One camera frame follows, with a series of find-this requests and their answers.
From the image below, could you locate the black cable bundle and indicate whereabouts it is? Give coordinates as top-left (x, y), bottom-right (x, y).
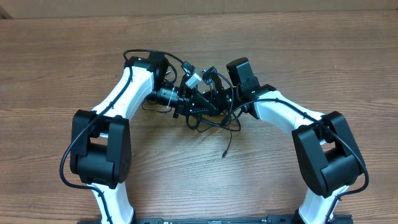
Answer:
top-left (185, 105), bottom-right (243, 159)

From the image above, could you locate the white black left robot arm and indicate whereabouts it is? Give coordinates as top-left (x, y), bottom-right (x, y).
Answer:
top-left (59, 50), bottom-right (220, 223)

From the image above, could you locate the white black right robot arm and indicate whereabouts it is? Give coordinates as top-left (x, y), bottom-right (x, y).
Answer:
top-left (203, 57), bottom-right (369, 223)

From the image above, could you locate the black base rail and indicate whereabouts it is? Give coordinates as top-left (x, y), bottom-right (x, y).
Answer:
top-left (77, 214), bottom-right (312, 224)

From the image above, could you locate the cardboard back wall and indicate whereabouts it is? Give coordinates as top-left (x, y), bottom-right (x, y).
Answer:
top-left (1, 0), bottom-right (397, 19)

